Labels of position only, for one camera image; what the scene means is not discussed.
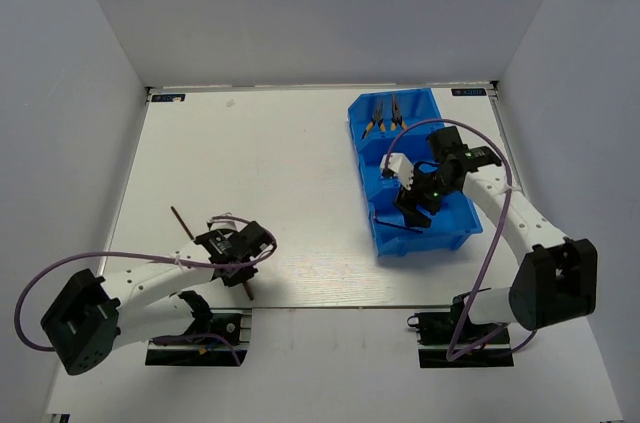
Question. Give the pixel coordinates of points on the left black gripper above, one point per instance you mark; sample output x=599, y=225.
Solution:
x=243, y=275

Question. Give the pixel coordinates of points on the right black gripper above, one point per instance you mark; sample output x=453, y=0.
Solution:
x=407, y=202

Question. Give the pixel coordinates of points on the thin dark hex key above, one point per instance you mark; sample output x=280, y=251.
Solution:
x=378, y=221

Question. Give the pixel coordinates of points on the yellow needle-nose pliers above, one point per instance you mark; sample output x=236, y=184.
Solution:
x=377, y=119
x=397, y=119

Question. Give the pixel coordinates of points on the large red hex key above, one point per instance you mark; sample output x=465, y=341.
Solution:
x=248, y=291

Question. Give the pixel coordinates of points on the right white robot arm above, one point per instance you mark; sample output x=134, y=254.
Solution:
x=557, y=276

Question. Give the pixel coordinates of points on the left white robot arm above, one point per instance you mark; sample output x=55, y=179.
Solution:
x=156, y=301

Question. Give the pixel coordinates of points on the blue plastic compartment bin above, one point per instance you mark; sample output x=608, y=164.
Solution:
x=457, y=219

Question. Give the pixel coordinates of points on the right table corner label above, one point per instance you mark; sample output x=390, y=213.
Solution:
x=468, y=92

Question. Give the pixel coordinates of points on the table corner label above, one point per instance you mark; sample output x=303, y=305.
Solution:
x=468, y=92
x=168, y=98

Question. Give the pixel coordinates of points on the left table corner label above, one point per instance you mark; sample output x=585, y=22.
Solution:
x=168, y=98

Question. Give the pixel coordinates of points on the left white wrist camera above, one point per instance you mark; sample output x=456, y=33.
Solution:
x=224, y=223

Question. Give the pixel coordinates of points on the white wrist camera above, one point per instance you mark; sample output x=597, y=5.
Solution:
x=398, y=165
x=224, y=223

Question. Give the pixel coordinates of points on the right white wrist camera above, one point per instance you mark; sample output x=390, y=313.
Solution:
x=398, y=165

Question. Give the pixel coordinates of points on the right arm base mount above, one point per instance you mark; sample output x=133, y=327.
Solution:
x=435, y=330

